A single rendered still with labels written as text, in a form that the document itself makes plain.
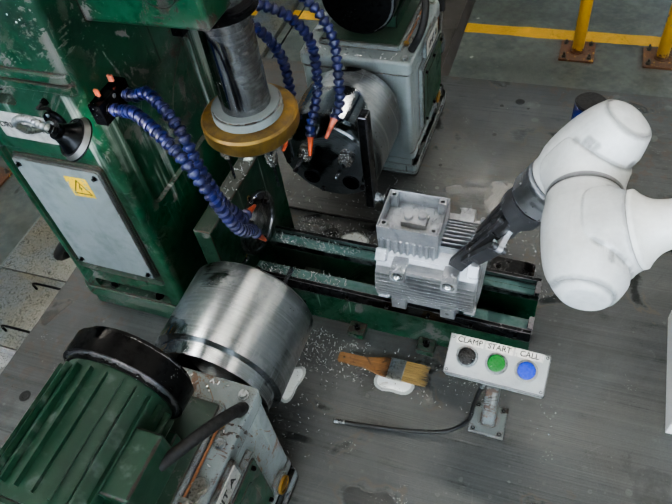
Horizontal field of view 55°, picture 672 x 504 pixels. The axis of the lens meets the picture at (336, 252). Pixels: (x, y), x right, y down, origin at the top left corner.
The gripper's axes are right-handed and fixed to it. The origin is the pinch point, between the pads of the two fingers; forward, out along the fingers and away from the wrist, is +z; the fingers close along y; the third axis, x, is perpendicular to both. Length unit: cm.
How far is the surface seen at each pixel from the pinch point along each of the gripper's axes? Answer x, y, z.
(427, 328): 6.7, 1.2, 25.5
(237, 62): -51, -3, -11
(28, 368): -66, 33, 75
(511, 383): 13.8, 19.8, -1.1
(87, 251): -65, 12, 48
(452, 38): 6, -231, 121
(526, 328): 21.1, -0.6, 10.5
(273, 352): -22.7, 27.8, 14.6
